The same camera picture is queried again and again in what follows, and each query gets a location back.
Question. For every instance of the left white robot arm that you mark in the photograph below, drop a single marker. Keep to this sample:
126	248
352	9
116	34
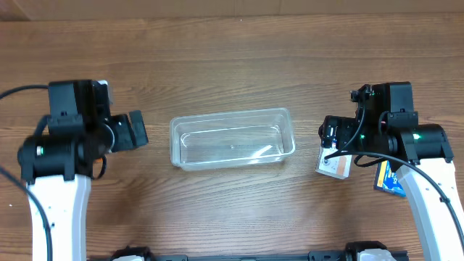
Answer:
57	165

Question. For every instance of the blue yellow box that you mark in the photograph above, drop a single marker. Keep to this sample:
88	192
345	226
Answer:
387	181

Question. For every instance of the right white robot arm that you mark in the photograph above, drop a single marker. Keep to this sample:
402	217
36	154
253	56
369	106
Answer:
422	158

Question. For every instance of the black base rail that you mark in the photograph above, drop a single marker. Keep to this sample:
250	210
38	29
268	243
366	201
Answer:
358	250

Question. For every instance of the clear plastic container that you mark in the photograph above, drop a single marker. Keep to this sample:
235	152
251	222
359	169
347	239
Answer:
231	139

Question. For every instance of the white plaster box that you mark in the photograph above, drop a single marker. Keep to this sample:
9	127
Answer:
337	167

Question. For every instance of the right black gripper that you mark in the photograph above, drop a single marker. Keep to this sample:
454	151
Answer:
328	132

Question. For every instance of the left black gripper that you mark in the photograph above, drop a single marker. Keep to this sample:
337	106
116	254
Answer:
137	127

